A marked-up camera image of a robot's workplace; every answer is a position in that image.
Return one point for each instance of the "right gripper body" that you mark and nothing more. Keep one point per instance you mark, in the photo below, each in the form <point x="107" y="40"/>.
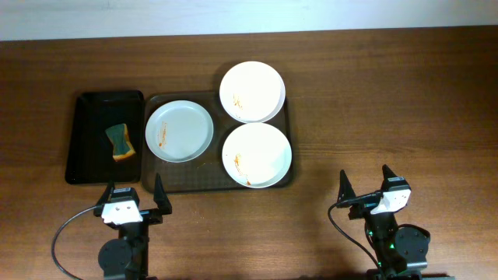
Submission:
<point x="360" y="210"/>

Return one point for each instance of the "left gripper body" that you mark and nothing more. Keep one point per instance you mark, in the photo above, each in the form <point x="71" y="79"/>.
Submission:
<point x="149" y="214"/>

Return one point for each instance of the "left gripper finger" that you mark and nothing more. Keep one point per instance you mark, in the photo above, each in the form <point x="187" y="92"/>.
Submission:
<point x="160" y="197"/>
<point x="104" y="198"/>

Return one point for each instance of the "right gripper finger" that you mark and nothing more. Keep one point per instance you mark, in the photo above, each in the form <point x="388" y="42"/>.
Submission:
<point x="345" y="192"/>
<point x="390" y="178"/>

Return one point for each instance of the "green and yellow sponge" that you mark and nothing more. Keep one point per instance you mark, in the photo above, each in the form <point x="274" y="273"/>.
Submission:
<point x="120" y="140"/>

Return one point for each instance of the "white plate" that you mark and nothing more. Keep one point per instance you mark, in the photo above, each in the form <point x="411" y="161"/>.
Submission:
<point x="257" y="155"/>
<point x="179" y="131"/>
<point x="252" y="91"/>

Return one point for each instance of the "white plate top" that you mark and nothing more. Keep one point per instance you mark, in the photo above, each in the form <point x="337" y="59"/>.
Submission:
<point x="252" y="91"/>

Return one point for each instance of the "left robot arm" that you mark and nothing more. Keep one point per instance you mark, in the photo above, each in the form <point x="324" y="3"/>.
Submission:
<point x="127" y="257"/>

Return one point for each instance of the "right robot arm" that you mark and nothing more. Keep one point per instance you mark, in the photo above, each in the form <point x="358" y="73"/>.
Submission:
<point x="399" y="250"/>

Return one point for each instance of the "black plastic tray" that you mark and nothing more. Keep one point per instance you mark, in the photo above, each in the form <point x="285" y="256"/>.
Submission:
<point x="90" y="154"/>

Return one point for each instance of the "brown serving tray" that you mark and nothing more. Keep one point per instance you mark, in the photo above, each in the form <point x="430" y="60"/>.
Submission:
<point x="202" y="174"/>

